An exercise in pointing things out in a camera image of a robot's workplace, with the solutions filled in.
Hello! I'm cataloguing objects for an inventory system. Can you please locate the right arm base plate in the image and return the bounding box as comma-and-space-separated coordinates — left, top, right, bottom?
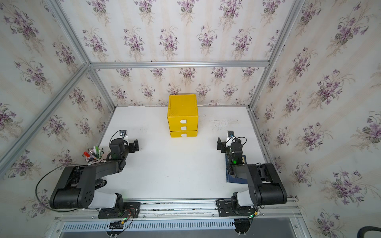
215, 198, 259, 219

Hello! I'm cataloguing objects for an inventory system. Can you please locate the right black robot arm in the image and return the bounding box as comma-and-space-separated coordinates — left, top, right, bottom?
217, 136, 288, 208

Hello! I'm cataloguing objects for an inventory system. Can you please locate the dark blue book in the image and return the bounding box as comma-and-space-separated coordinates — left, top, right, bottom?
225, 154, 248, 184

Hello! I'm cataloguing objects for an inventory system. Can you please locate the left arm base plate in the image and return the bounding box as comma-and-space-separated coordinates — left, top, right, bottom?
97, 202, 141, 219

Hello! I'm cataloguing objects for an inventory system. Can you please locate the yellow plastic drawer cabinet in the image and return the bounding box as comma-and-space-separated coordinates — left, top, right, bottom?
167, 94, 198, 138

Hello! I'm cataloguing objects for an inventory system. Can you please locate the aluminium mounting rail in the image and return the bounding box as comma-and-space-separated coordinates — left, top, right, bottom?
53, 198, 302, 222

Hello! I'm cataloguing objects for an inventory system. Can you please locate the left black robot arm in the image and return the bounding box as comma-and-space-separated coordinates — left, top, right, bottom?
50, 138, 139, 211

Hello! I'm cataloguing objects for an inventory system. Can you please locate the pink pen holder cup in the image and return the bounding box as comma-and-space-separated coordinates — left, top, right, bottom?
83, 146, 106, 165

